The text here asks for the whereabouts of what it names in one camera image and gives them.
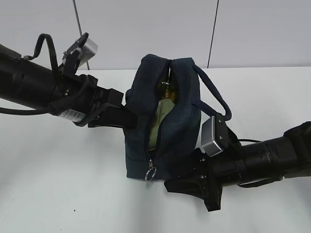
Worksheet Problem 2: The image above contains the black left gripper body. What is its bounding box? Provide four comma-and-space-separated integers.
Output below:
52, 75, 123, 127

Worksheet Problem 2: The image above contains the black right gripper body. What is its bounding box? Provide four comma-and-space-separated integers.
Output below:
191, 148, 233, 192

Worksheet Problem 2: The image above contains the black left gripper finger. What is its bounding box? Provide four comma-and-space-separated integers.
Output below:
87, 118, 117, 128
100, 107, 138, 129

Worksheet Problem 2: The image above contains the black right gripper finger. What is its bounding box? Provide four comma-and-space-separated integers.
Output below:
164, 176, 209, 200
202, 188, 223, 212

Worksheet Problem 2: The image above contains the silver zipper pull ring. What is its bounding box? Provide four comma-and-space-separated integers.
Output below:
144, 157, 158, 182

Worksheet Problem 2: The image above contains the dark navy fabric lunch bag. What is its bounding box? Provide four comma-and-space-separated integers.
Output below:
123, 54, 232, 181

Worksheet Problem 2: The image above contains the green lid glass lunch box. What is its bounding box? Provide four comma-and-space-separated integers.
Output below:
148, 99, 175, 150

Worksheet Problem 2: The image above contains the yellow squash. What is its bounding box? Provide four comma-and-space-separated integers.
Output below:
157, 82, 178, 103

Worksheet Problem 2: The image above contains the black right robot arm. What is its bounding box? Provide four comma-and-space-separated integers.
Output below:
164, 121, 311, 212

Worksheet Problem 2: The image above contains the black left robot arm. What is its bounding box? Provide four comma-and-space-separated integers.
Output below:
0, 46, 138, 129

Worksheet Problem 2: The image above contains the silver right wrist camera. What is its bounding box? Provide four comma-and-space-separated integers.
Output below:
201, 114, 229, 157

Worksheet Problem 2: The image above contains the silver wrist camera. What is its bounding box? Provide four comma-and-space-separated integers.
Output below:
201, 114, 229, 157
62, 33, 98, 71

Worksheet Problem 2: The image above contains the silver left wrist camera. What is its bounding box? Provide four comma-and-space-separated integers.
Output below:
62, 33, 98, 71

